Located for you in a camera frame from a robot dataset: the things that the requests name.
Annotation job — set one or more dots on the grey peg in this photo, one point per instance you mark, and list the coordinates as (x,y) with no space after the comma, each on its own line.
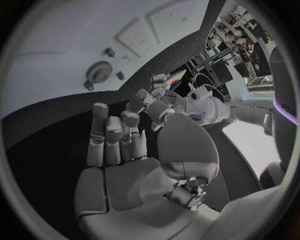
(89,85)
(110,52)
(120,75)

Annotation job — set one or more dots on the white task board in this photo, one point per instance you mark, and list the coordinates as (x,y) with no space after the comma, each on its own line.
(58,37)

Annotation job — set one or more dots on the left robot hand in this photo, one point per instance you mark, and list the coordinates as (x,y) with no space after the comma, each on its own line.
(159,108)

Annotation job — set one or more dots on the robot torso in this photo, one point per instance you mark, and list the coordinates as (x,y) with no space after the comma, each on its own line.
(284,93)

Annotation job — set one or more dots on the grey gear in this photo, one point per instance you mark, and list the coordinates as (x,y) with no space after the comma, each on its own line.
(99,72)

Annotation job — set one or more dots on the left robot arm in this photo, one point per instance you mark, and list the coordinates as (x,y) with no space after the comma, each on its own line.
(206,108)

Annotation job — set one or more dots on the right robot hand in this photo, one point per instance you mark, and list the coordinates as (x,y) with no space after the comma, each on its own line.
(131,187)

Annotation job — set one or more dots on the computer screen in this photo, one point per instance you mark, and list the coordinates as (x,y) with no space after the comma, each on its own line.
(178,78)

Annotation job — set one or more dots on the cluttered workshop desk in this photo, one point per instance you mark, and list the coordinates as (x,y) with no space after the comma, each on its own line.
(241,37)

